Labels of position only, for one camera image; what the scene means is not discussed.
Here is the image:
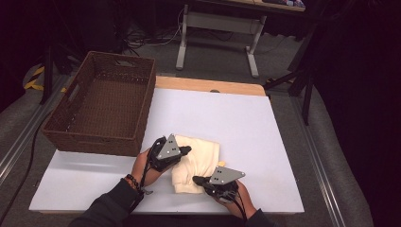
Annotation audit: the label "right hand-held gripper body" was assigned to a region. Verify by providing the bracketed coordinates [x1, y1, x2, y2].
[202, 166, 247, 204]

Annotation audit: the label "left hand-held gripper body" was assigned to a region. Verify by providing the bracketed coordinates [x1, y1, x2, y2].
[148, 133, 184, 173]

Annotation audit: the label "cream pants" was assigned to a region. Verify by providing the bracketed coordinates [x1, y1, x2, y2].
[170, 134, 227, 195]

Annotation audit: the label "brown woven basket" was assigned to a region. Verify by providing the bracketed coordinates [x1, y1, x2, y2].
[41, 50, 157, 158]

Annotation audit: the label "person's left hand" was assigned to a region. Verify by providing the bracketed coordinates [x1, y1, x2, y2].
[130, 148, 174, 188]

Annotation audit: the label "person's right hand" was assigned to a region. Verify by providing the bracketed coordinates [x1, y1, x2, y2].
[217, 181, 258, 220]

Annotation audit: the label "white table mat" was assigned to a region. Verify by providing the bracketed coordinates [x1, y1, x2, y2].
[28, 87, 305, 216]

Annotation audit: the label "black metal stand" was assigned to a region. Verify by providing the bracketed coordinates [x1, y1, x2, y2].
[39, 44, 77, 106]
[263, 25, 320, 126]

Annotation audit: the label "white-legged wooden desk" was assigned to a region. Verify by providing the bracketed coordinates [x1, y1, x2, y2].
[175, 0, 306, 79]

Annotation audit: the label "yellow black striped tape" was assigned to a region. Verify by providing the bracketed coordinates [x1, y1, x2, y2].
[24, 64, 69, 94]

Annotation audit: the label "colourful item on desk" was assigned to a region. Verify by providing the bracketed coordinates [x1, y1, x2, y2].
[261, 0, 306, 9]

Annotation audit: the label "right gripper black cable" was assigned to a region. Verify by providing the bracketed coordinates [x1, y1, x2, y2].
[225, 188, 250, 222]

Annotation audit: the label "dark bead bracelet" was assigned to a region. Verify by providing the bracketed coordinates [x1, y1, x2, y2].
[123, 173, 142, 192]

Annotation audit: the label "metal floor rail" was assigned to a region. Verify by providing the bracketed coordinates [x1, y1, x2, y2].
[0, 74, 74, 186]
[289, 94, 348, 227]

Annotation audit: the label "tangle of floor cables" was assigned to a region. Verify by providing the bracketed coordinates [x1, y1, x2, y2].
[122, 9, 187, 57]

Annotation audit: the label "black floor cable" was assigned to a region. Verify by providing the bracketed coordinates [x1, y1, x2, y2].
[0, 110, 53, 221]

